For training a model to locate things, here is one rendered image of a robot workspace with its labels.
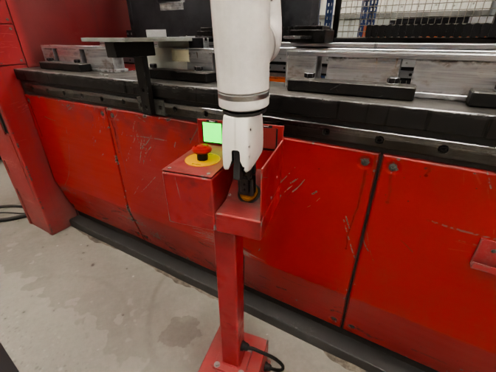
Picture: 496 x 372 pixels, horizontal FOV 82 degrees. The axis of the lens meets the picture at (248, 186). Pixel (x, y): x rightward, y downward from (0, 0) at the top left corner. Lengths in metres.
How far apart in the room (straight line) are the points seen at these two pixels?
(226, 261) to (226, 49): 0.45
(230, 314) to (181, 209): 0.35
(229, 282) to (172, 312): 0.61
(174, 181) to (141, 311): 0.87
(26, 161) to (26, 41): 0.56
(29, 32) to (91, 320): 1.31
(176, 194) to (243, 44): 0.30
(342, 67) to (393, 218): 0.40
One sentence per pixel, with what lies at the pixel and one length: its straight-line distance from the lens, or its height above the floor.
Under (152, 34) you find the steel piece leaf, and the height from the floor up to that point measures 1.01.
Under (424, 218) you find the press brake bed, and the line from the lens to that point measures 0.77.
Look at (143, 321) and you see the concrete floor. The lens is 1.32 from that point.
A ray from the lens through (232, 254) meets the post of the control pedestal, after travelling 0.67.
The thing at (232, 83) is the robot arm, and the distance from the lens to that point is 0.45.
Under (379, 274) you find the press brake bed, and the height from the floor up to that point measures 0.43.
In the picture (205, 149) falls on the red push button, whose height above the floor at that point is 0.81.
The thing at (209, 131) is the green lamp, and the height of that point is 0.81.
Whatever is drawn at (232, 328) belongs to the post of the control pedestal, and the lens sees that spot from 0.86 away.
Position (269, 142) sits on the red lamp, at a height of 0.80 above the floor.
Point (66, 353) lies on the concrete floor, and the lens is 1.34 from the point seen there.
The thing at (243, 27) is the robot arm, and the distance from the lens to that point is 0.43.
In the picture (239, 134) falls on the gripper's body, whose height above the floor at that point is 0.86.
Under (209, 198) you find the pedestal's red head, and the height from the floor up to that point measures 0.74.
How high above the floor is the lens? 1.00
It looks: 28 degrees down
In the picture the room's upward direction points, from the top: straight up
